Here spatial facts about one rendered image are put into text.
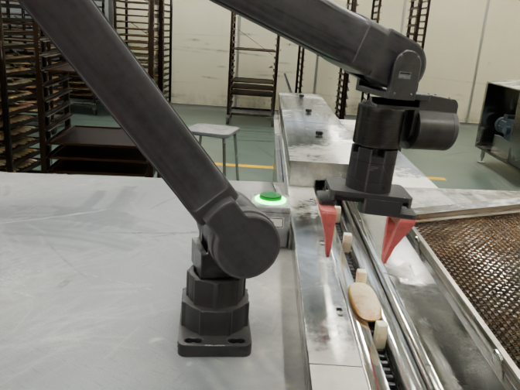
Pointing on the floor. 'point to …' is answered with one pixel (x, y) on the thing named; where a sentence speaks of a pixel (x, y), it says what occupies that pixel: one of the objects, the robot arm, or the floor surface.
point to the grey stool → (218, 137)
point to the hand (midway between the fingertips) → (356, 253)
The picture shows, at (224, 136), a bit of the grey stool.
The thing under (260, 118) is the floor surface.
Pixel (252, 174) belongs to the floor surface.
